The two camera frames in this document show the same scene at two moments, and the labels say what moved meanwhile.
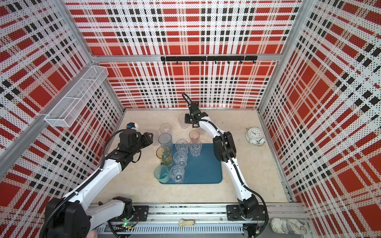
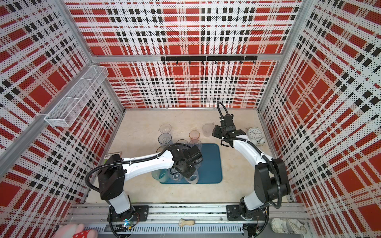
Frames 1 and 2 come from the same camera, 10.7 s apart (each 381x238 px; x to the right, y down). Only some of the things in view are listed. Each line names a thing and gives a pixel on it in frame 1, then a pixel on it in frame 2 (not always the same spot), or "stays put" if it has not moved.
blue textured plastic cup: [165, 139] stays put
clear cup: [165, 128] stays put
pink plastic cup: [194, 135] stays put
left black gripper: [146, 138] → [190, 173]
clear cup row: [177, 173] stays put
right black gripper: [186, 118] → [216, 131]
